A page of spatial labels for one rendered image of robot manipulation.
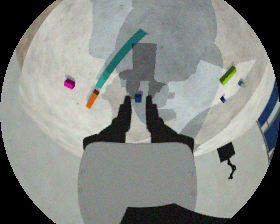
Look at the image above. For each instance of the turquoise rod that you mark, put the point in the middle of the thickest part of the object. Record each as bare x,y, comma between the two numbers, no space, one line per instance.
119,56

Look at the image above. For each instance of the lime green rod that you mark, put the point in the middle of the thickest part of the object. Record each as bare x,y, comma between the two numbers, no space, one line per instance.
227,76

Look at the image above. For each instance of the magenta rod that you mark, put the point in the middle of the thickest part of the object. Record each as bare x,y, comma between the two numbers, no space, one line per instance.
69,83

